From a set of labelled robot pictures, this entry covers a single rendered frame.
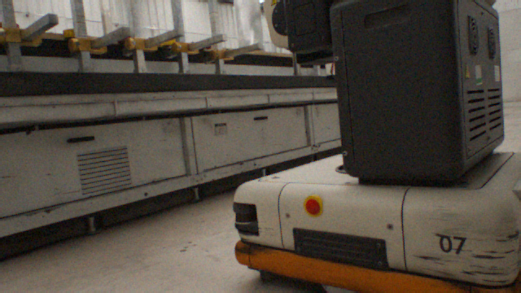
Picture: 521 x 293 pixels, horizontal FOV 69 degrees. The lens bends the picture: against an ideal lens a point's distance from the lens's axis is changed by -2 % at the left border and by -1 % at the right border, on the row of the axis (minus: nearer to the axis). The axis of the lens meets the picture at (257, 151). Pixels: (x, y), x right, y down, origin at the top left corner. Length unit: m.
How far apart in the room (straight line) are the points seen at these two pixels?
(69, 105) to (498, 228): 1.44
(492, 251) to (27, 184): 1.62
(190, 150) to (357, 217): 1.49
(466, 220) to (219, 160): 1.82
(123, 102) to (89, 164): 0.35
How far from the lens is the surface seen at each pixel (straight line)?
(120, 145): 1.98
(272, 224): 0.96
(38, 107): 1.60
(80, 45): 1.67
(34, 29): 1.48
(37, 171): 1.83
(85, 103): 1.67
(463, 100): 0.81
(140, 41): 1.81
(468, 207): 0.76
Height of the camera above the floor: 0.46
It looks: 5 degrees down
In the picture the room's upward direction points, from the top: 6 degrees counter-clockwise
